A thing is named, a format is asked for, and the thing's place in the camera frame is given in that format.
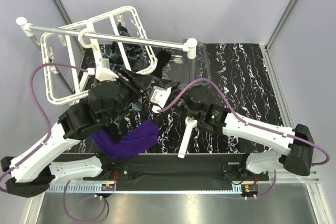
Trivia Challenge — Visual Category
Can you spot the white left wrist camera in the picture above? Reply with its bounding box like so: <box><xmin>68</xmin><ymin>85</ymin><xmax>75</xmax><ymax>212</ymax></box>
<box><xmin>87</xmin><ymin>58</ymin><xmax>118</xmax><ymax>82</ymax></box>

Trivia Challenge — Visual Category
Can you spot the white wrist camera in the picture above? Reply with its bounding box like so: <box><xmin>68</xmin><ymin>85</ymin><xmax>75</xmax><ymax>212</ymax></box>
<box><xmin>87</xmin><ymin>58</ymin><xmax>118</xmax><ymax>82</ymax></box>
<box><xmin>150</xmin><ymin>86</ymin><xmax>172</xmax><ymax>113</ymax></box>

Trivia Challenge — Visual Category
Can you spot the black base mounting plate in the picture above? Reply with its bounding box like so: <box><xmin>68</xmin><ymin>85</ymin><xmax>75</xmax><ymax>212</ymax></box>
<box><xmin>94</xmin><ymin>154</ymin><xmax>269</xmax><ymax>191</ymax></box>

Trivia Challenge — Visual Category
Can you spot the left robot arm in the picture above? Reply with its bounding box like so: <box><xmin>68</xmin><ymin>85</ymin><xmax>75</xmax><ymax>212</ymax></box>
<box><xmin>1</xmin><ymin>69</ymin><xmax>152</xmax><ymax>198</ymax></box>

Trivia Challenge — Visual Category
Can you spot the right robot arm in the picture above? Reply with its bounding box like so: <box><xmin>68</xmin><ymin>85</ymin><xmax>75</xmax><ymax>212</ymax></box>
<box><xmin>156</xmin><ymin>80</ymin><xmax>314</xmax><ymax>180</ymax></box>

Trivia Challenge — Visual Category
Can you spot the dark patterned sock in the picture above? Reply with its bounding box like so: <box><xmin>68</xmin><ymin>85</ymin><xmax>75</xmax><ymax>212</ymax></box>
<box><xmin>101</xmin><ymin>22</ymin><xmax>158</xmax><ymax>112</ymax></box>

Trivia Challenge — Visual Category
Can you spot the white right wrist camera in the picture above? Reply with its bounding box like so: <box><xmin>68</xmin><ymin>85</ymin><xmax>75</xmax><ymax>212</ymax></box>
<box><xmin>150</xmin><ymin>86</ymin><xmax>172</xmax><ymax>113</ymax></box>

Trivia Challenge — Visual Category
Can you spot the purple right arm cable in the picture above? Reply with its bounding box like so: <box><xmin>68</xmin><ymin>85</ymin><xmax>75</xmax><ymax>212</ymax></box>
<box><xmin>157</xmin><ymin>77</ymin><xmax>330</xmax><ymax>201</ymax></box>

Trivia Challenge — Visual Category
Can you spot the white clip drying hanger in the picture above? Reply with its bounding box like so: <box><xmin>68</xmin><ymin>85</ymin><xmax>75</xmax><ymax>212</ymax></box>
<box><xmin>42</xmin><ymin>6</ymin><xmax>157</xmax><ymax>105</ymax></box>

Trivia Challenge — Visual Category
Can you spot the black striped sock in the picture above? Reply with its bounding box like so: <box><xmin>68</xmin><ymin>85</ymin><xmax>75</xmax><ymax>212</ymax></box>
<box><xmin>152</xmin><ymin>50</ymin><xmax>171</xmax><ymax>78</ymax></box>

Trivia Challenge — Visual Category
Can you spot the purple fleece sock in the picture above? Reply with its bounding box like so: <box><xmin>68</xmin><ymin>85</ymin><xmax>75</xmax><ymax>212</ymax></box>
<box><xmin>91</xmin><ymin>120</ymin><xmax>159</xmax><ymax>158</ymax></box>

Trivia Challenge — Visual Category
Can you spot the clear plastic bin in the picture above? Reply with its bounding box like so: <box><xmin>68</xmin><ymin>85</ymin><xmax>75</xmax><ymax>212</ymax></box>
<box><xmin>154</xmin><ymin>42</ymin><xmax>211</xmax><ymax>89</ymax></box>

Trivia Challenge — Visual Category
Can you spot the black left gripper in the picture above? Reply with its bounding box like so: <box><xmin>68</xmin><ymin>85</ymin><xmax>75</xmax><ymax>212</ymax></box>
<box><xmin>107</xmin><ymin>67</ymin><xmax>155</xmax><ymax>124</ymax></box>

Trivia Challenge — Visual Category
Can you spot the metal hanging rack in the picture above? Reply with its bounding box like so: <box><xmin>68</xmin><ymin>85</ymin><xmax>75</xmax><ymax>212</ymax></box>
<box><xmin>16</xmin><ymin>17</ymin><xmax>197</xmax><ymax>163</ymax></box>

